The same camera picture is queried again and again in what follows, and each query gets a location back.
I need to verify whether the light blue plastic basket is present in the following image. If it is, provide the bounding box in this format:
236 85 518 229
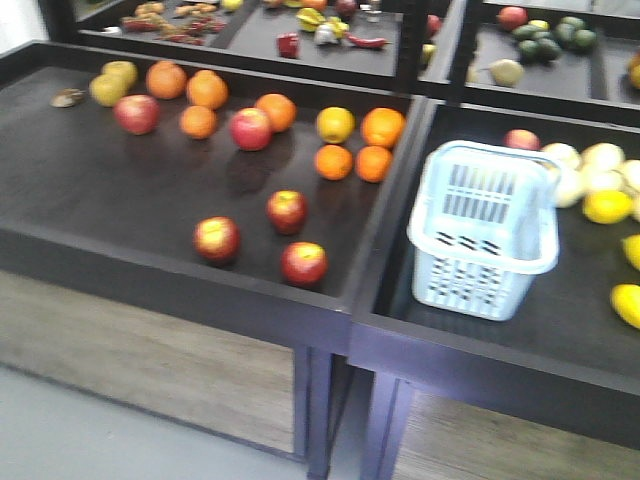
407 140 566 321

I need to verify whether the red apple near basket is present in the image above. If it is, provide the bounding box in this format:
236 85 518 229
503 129 541 151

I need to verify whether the red apple front right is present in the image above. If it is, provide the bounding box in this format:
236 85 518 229
280 241 328 287

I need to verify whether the red apple front middle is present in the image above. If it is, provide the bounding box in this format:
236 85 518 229
265 190 307 235

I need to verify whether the small orange lower left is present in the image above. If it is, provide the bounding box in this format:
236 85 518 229
314 144 353 181

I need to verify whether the small orange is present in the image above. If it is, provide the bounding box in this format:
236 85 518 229
355 146 393 183
314 144 353 181
179 105 217 140

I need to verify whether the small orange lower right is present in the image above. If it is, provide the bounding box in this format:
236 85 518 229
355 146 393 183

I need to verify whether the red apple front left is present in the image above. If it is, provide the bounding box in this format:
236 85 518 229
193 216 241 264

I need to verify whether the yellow orange fruit right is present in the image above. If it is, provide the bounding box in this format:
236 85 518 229
316 106 355 144

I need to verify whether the large orange far right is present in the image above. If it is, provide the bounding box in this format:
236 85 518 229
360 107 406 150

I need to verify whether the red apple back middle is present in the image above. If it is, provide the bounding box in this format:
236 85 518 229
229 107 272 151

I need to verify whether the black produce display table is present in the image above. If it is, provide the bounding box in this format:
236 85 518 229
1 42 417 479

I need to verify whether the orange behind middle apple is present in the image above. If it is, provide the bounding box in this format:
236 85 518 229
254 93 297 133

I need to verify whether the small orange middle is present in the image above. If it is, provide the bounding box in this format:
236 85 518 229
179 105 217 140

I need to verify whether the black right produce table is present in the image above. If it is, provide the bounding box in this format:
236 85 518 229
348 100 639 479

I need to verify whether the red bell pepper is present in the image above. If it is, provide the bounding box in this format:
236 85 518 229
276 32 299 59

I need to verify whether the red chili pepper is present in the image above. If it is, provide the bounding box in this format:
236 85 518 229
345 32 390 50

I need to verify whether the white garlic bulb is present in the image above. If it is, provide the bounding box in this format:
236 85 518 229
314 23 338 46

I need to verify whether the red apple back left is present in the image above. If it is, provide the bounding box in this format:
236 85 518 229
112 94 160 135

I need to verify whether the orange back left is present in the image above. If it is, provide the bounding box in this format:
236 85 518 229
145 60 187 100

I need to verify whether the yellow pear fruit rear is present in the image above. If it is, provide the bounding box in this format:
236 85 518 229
102 60 138 88

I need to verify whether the yellow pear fruit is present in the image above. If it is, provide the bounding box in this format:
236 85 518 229
89 74 128 107
102 60 138 88

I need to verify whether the yellow pear fruit front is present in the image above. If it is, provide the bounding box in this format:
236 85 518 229
89 74 128 107

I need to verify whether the yellow lemon upper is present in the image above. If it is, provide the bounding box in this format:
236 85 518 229
582 190 633 225

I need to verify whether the yellow lemon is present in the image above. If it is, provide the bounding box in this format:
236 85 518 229
582 190 633 225
621 234 640 270
610 284 640 330

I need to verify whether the brown mushroom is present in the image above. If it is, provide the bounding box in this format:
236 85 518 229
49 88 85 108

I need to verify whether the yellow lemon lower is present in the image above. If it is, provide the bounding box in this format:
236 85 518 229
610 284 640 330

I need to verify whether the yellow lemon middle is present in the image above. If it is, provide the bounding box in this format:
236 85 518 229
621 234 640 270

